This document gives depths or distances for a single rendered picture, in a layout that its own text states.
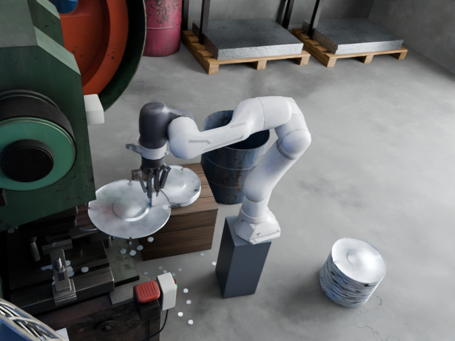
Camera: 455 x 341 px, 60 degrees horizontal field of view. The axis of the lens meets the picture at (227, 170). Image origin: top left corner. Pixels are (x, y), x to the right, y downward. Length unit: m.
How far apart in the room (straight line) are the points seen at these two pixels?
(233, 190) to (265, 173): 0.98
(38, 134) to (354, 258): 1.77
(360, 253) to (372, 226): 0.56
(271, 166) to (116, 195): 0.59
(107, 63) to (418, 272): 2.11
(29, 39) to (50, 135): 0.19
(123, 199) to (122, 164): 1.37
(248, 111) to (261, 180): 0.38
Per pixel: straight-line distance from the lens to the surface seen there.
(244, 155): 2.30
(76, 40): 1.47
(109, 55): 1.47
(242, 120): 1.22
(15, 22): 0.96
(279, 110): 1.28
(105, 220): 1.42
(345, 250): 2.25
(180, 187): 2.10
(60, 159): 0.85
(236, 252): 1.85
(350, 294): 2.24
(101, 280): 1.38
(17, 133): 0.81
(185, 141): 1.15
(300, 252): 2.45
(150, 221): 1.42
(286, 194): 2.77
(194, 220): 2.09
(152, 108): 1.20
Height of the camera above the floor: 1.85
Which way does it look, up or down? 41 degrees down
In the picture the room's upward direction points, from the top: 10 degrees clockwise
